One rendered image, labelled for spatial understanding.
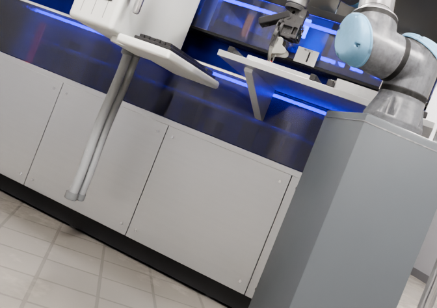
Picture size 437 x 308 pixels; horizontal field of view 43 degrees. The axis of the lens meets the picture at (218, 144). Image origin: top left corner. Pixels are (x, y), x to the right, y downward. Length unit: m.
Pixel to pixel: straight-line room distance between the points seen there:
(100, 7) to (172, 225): 0.90
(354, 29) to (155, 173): 1.19
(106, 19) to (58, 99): 0.79
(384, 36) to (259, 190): 0.96
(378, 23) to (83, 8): 0.97
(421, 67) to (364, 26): 0.18
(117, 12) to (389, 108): 0.91
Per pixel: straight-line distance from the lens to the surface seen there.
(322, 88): 1.70
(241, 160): 2.14
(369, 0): 1.42
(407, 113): 1.37
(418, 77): 1.40
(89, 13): 1.87
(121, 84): 2.16
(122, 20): 1.85
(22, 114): 2.64
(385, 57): 1.35
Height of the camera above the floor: 0.63
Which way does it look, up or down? 1 degrees down
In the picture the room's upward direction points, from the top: 22 degrees clockwise
